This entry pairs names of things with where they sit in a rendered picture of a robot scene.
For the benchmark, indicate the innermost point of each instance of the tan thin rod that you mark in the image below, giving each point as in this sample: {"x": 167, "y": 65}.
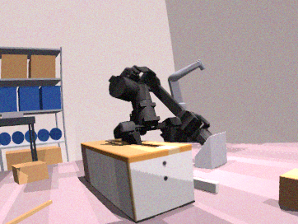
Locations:
{"x": 31, "y": 212}

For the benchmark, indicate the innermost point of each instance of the tan rectangular block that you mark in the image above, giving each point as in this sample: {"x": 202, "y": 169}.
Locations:
{"x": 29, "y": 172}

